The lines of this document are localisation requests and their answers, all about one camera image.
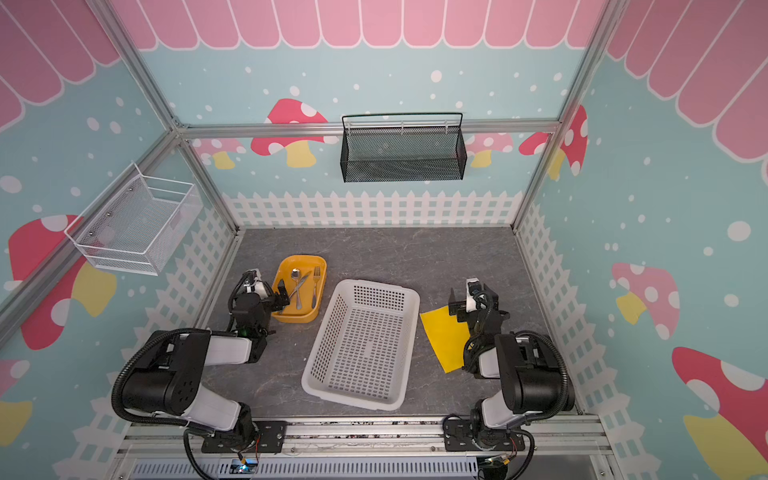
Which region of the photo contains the silver table knife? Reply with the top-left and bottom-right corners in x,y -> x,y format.
291,271 -> 309,312

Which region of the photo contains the yellow plastic utensil tray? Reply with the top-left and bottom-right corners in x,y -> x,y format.
273,255 -> 327,324

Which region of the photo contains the silver fork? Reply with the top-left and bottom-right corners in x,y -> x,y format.
311,266 -> 322,309

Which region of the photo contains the white perforated plastic basket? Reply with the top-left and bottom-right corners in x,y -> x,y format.
301,279 -> 420,411

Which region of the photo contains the silver spoon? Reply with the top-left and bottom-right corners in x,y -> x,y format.
289,268 -> 301,298

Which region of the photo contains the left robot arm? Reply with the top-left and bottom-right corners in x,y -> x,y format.
111,270 -> 290,451

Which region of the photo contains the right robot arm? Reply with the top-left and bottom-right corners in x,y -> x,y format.
442,278 -> 576,452

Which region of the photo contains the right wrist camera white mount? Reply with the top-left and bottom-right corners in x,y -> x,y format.
465,278 -> 487,313

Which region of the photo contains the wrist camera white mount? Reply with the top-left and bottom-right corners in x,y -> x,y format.
243,269 -> 272,299
465,278 -> 487,313

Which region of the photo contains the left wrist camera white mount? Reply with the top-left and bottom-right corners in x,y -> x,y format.
243,269 -> 272,299

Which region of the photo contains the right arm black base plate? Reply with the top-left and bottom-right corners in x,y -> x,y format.
441,415 -> 526,452

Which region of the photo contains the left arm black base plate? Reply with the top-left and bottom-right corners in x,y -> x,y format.
201,420 -> 288,454

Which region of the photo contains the white wire wall basket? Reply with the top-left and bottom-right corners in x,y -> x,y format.
64,164 -> 203,276

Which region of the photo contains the black wire mesh wall basket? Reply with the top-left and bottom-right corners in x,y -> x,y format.
340,112 -> 468,183

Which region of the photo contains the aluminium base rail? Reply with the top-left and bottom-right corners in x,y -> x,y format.
115,415 -> 613,462

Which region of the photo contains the white vented cable duct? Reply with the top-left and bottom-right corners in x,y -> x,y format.
128,458 -> 481,480

